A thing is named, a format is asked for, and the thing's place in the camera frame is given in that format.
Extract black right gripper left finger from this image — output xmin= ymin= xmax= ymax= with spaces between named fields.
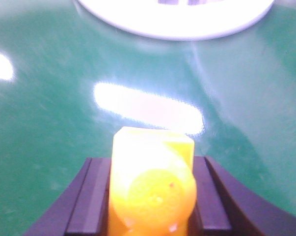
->
xmin=24 ymin=158 xmax=111 ymax=236

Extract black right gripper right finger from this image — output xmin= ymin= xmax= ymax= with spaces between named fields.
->
xmin=188 ymin=156 xmax=296 ymax=236

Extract yellow toy brick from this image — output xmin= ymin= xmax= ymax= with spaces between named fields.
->
xmin=108 ymin=127 xmax=197 ymax=236

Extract white inner ring guard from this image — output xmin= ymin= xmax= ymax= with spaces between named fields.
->
xmin=79 ymin=0 xmax=274 ymax=41

